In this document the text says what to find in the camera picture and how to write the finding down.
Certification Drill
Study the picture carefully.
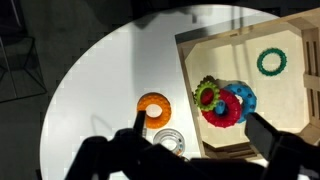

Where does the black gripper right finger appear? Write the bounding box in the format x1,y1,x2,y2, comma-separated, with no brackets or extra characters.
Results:
245,112,281,160

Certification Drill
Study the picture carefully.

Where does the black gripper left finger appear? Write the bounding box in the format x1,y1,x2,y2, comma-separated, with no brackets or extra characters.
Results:
133,110,146,136

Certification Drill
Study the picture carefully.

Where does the yellow-green ring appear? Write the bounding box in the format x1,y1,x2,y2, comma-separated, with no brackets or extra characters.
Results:
193,78,221,112

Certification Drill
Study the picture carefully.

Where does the wooden tray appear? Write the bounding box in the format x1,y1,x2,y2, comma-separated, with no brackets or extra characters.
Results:
176,8,320,145

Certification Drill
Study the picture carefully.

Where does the orange ring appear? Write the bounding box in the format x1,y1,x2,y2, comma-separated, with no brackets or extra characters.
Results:
136,92,173,130

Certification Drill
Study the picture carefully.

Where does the clear ring with beads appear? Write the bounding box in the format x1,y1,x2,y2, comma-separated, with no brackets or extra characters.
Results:
152,128,186,157

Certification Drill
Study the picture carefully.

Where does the blue ring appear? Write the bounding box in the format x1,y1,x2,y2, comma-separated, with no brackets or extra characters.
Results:
214,81,258,125

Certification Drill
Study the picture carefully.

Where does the red ring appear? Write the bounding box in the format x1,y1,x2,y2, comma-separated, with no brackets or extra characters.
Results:
199,88,243,129

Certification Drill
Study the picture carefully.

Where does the dark green ring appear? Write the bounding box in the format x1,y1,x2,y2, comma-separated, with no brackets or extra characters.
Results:
256,47,288,77

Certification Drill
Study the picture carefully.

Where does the black wire frame stand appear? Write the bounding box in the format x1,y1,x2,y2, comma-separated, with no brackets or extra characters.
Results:
0,0,47,103

